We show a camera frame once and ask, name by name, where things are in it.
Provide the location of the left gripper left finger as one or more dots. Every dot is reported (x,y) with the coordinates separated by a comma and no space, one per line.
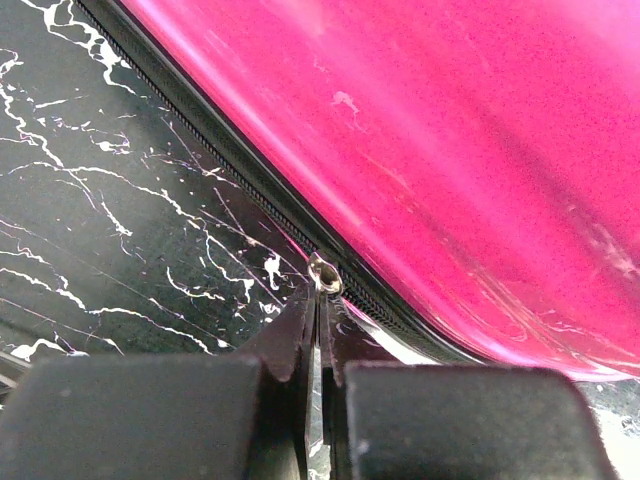
(241,415)

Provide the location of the silver zipper pull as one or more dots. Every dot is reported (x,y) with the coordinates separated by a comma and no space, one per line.
(324,275)

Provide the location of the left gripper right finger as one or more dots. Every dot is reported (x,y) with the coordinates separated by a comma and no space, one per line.
(387,420)

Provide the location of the pink teal cartoon suitcase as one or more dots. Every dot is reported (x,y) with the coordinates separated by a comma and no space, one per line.
(472,167)

